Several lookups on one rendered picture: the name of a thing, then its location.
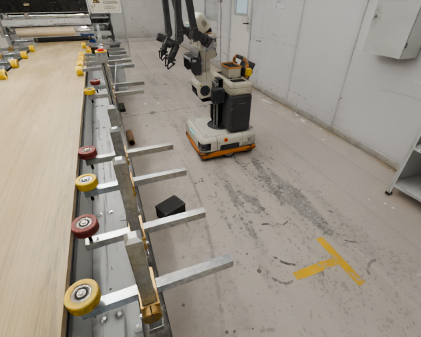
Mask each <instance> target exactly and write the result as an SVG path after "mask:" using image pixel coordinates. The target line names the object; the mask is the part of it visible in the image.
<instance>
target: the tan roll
mask: <svg viewBox="0 0 421 337"><path fill-rule="evenodd" d="M80 31H93V29H75V27H74V26H67V27H28V28H15V31H12V32H9V34H10V35H13V34H17V36H18V37H44V36H60V35H76V32H80Z"/></svg>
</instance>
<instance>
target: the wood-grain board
mask: <svg viewBox="0 0 421 337"><path fill-rule="evenodd" d="M81 42H85V43H86V44H87V43H89V42H88V41H79V42H65V43H39V44H38V45H37V46H36V47H35V51H31V52H29V53H28V57H29V58H28V59H22V60H20V61H19V68H11V69H10V70H9V71H8V72H7V75H8V79H4V80H0V337H65V328H66V320H67V308H66V307H65V305H64V302H63V299H64V296H65V293H66V292H67V290H68V289H69V279H70V270H71V262H72V245H73V237H74V235H73V232H72V230H71V224H72V222H73V221H74V220H75V212H76V196H77V187H76V184H75V180H76V179H77V178H78V172H79V163H80V156H79V154H78V150H79V149H80V147H81V138H82V122H83V114H84V98H85V93H84V89H85V88H86V73H87V72H84V74H83V75H81V76H78V75H77V74H76V69H75V66H77V63H76V61H78V56H79V51H83V52H84V54H85V52H86V50H87V49H82V45H81Z"/></svg>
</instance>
